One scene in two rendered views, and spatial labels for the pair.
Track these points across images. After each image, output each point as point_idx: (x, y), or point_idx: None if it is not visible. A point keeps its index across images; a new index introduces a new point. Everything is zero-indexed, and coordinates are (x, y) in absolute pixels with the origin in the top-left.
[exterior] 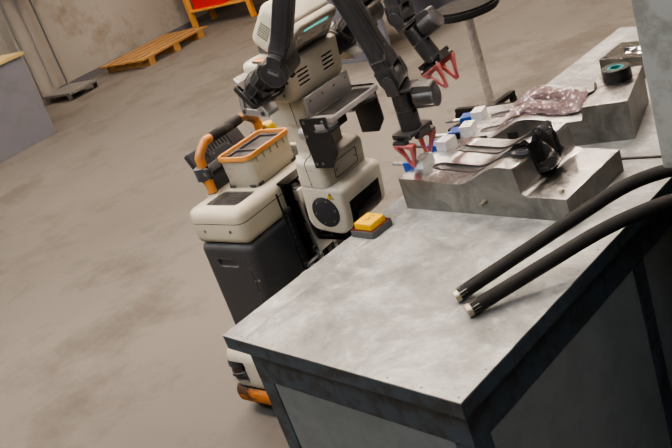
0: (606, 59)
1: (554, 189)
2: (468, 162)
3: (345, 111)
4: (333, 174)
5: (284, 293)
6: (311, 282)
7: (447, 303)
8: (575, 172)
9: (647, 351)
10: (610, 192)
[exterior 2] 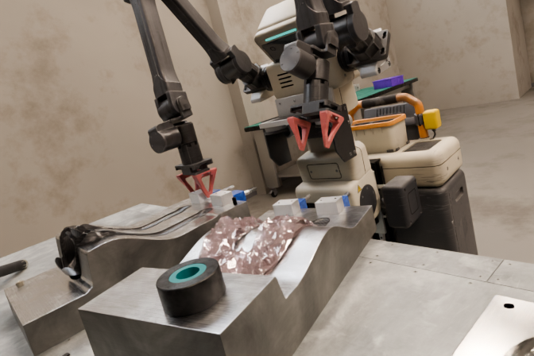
0: (485, 307)
1: (34, 281)
2: (166, 221)
3: (274, 125)
4: (307, 174)
5: (154, 208)
6: (152, 213)
7: (30, 265)
8: (39, 292)
9: None
10: None
